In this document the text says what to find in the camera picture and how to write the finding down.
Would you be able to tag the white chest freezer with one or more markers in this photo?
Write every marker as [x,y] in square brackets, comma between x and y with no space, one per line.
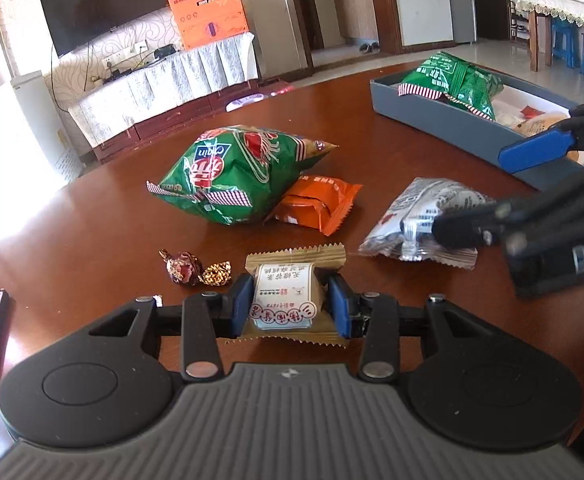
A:
[27,135]

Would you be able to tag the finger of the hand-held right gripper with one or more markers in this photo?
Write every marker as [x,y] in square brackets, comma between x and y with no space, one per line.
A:
[536,149]
[464,227]

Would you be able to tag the red wrapped candy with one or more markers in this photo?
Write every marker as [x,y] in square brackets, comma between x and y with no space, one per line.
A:
[183,266]

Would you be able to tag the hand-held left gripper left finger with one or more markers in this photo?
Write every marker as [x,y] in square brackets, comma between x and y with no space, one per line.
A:
[242,305]

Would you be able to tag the orange stick packet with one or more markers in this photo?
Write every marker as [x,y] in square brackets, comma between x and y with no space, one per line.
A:
[530,110]

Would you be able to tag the small white packet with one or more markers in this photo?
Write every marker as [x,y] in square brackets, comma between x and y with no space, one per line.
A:
[506,116]

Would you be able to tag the cream lace tablecloth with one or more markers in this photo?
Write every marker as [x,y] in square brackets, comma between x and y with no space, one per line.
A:
[561,7]

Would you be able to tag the cabinet with white cloth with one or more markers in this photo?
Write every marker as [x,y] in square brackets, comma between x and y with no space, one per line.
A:
[147,95]

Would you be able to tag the orange gift box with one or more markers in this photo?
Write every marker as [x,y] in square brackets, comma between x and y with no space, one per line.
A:
[209,17]

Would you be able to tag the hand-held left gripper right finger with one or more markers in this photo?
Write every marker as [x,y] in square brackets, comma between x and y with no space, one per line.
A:
[341,307]

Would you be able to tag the wooden TV cabinet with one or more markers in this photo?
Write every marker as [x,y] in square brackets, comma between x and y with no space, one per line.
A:
[172,122]

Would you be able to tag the silver printed snack packet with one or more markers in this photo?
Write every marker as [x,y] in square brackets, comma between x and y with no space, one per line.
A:
[421,210]

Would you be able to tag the gold wrapped candy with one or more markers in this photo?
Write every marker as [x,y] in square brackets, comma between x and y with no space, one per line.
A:
[216,274]

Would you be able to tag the wooden kitchen cabinet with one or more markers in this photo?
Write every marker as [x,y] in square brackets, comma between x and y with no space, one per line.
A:
[351,12]

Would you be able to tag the large green chip bag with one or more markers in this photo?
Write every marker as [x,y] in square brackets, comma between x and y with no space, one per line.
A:
[232,175]

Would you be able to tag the green checked-edge snack bag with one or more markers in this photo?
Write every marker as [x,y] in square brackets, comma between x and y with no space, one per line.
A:
[446,80]

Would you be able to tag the orange square snack packet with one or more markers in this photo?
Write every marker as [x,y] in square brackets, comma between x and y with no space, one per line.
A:
[317,200]

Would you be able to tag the grey cardboard box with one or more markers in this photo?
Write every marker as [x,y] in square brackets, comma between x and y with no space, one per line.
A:
[446,120]

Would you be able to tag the silver refrigerator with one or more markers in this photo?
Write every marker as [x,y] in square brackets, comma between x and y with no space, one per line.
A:
[461,0]

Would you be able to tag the brown white-label snack packet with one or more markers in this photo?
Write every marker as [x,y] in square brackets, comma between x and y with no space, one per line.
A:
[282,305]

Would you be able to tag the black flat-screen television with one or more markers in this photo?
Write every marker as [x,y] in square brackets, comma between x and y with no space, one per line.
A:
[107,5]

